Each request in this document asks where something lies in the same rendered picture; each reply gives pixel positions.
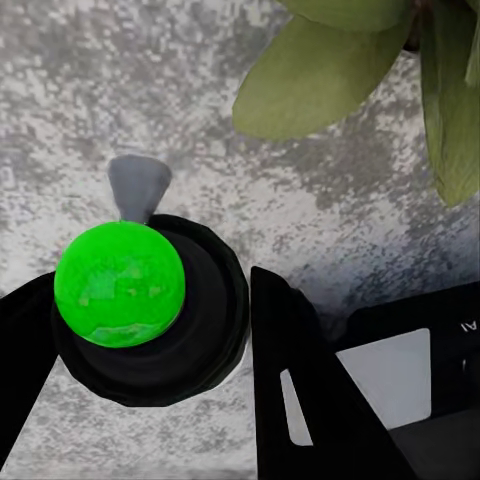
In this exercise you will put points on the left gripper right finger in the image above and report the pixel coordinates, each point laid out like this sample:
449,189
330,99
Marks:
348,439

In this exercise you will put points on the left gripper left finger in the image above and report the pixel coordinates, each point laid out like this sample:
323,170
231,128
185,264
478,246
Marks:
27,354

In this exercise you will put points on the insectifuge atomizer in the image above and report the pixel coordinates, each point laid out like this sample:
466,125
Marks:
153,309

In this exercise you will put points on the pot plant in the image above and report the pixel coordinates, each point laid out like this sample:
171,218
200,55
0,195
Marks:
334,53

